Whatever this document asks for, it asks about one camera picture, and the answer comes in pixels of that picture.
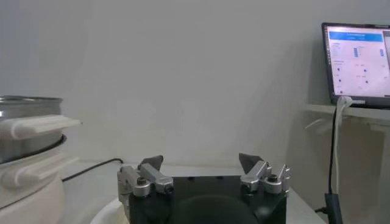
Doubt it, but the white electric cooker base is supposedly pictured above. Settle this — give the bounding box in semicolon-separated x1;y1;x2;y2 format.
0;133;80;224

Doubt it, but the open laptop lit screen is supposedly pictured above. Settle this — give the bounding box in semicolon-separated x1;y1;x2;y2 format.
321;21;390;109

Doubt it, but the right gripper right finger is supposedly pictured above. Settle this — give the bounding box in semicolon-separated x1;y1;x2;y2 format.
238;153;292;195

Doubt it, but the white oval plate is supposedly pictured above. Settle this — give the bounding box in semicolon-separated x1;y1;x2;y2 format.
90;197;130;224

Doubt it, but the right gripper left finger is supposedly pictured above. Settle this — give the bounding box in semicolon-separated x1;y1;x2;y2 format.
117;155;174;198

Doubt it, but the white laptop cable plug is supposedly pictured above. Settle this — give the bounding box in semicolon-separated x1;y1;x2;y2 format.
333;95;354;195

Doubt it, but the black cable with block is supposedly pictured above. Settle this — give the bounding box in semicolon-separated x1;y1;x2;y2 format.
314;106;344;224

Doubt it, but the black cooker power cord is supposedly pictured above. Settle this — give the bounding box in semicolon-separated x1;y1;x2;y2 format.
62;157;124;183

